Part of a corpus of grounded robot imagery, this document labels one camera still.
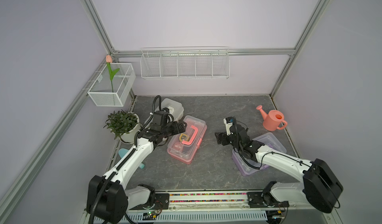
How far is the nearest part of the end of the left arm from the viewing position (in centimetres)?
58

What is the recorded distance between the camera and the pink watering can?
95cm

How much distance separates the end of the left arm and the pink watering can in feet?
1.90
